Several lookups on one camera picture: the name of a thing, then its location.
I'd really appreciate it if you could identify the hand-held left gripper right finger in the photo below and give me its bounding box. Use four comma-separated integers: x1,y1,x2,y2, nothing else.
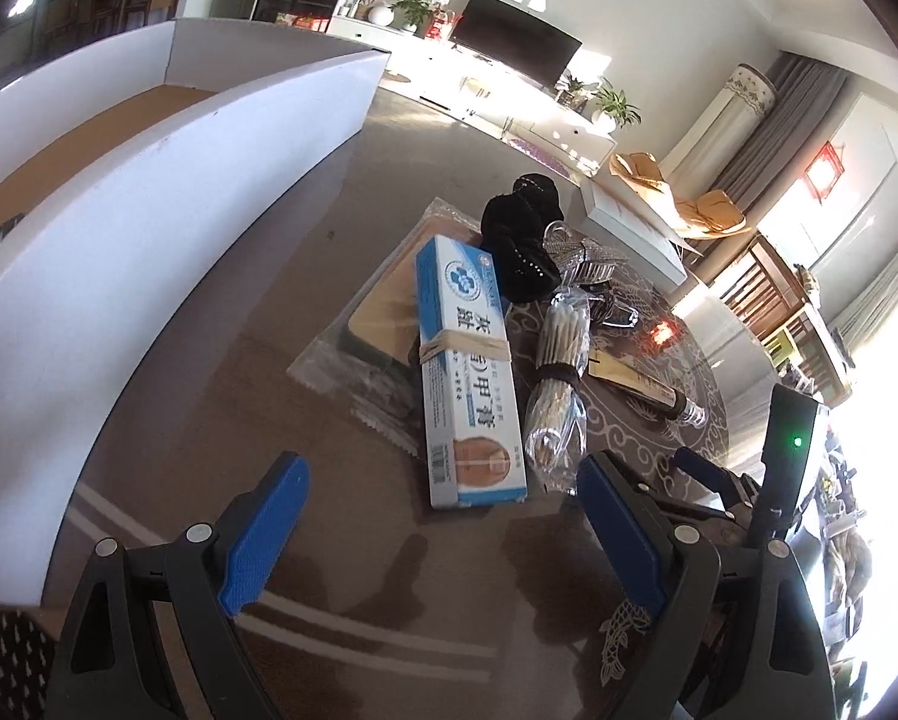
576,450,833,720

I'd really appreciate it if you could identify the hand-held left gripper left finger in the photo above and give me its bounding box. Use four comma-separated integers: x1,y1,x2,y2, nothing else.
44,451,311,720

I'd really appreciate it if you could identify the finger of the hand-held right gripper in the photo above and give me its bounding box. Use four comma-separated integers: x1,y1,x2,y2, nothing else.
635,486,752,541
674,447,759,509

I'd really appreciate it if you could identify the blue and white ointment box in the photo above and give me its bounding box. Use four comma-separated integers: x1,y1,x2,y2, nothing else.
417,234,531,511

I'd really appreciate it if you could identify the bag of cotton swabs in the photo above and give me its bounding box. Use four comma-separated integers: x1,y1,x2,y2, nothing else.
520,286,596,496

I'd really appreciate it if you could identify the clear bag of wooden items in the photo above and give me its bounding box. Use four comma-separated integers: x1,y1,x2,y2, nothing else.
288,196,495,458

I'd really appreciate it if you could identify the black velvet bundle with rhinestones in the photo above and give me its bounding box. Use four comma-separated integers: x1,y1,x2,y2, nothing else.
481,193,562,307

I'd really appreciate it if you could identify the large white cardboard box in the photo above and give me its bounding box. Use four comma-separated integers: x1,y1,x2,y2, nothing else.
0,15,394,608

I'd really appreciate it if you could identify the wooden slatted chair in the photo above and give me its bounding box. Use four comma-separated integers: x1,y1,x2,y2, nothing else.
719,234,810,338

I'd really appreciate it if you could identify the tan rubber band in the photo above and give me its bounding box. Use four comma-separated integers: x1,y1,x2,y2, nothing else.
419,330,511,366

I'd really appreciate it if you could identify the rhinestone hair claw clip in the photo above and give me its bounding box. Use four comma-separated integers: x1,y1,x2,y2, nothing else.
543,221,622,290

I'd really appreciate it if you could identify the orange lounge chair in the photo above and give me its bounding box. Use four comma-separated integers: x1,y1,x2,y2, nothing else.
610,152,754,241

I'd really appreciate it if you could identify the flat white box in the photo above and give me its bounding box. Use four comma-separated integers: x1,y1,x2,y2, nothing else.
580,178,690,286

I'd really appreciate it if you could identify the small black velvet bundle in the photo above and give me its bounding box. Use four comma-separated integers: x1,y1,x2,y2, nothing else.
510,174,566,230

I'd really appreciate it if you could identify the grey curtain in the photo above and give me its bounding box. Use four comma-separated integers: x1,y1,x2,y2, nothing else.
708,52,848,215

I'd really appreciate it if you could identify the standing air conditioner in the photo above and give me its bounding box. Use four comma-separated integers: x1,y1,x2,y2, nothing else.
659,64,779,188

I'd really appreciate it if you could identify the large leafy potted plant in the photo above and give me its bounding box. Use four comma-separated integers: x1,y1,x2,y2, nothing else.
588,79,641,128

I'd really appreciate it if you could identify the flat screen television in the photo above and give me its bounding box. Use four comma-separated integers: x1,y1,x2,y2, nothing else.
449,0,583,87

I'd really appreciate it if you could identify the white television cabinet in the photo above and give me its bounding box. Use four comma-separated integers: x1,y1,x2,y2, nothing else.
329,15,619,173

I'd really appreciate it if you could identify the bushy green potted plant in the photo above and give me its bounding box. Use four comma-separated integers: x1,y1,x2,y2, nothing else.
389,0,435,35

